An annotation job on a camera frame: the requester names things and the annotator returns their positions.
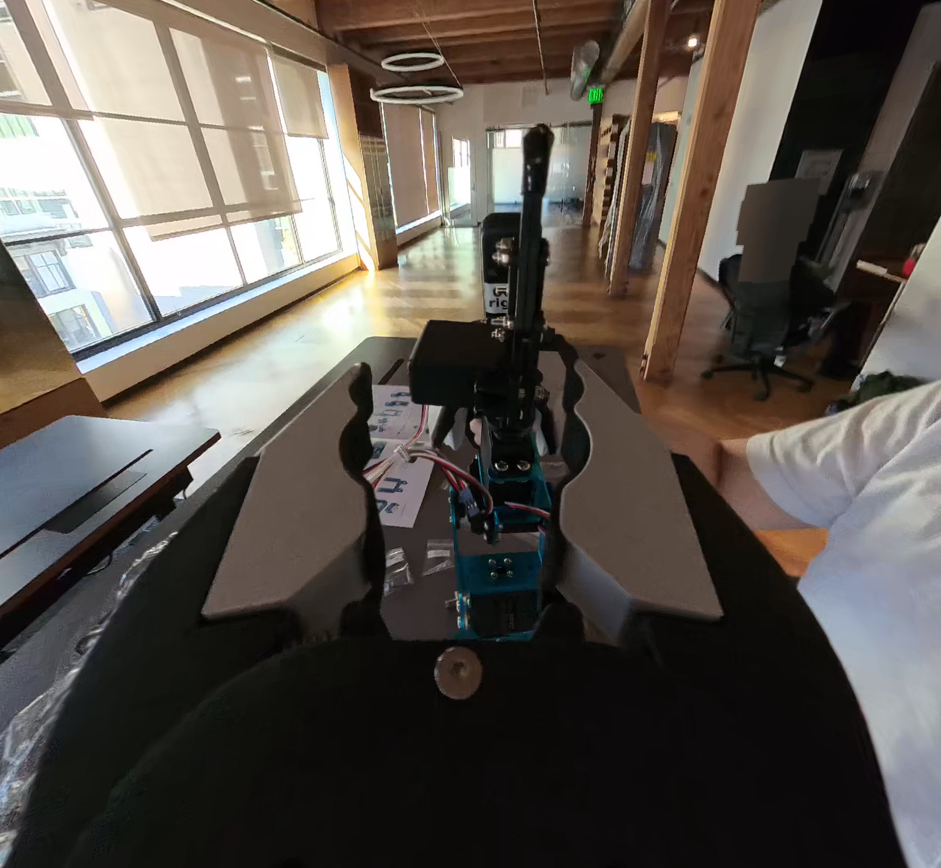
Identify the dark grey desk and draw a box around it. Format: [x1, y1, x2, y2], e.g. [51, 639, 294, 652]
[0, 335, 641, 737]

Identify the thick wooden post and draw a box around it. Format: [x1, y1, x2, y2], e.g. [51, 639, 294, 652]
[640, 0, 776, 384]

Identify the white instruction booklet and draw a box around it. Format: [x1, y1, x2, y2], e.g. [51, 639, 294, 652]
[368, 385, 446, 527]

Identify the dark grey office chair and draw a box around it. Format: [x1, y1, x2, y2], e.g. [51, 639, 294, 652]
[702, 254, 857, 399]

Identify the person's right forearm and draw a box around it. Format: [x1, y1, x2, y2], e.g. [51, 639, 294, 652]
[717, 436, 828, 532]

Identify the blue grey neighbour desk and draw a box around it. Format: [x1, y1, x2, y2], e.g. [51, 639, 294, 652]
[0, 414, 222, 615]

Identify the blue toy robot arm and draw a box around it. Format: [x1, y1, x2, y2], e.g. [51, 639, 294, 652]
[408, 124, 567, 643]

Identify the dark green bag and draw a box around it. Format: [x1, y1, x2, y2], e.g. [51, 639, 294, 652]
[856, 372, 923, 406]

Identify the large ring pendant lamp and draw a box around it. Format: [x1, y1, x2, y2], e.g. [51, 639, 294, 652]
[370, 82, 464, 105]

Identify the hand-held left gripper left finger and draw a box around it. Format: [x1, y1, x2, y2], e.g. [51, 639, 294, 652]
[202, 362, 387, 619]

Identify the person in white shirt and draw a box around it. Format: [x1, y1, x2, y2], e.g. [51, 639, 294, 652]
[746, 379, 941, 868]

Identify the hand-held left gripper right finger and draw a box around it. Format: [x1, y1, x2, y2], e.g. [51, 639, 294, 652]
[544, 342, 725, 637]

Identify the crumpled clear plastic wrap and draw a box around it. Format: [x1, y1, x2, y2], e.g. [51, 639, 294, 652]
[0, 530, 185, 759]

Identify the row of beige roller blinds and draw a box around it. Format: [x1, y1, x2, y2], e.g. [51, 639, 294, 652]
[0, 0, 442, 244]

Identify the slim wooden post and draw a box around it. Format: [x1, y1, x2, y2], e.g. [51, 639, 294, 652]
[609, 0, 673, 296]

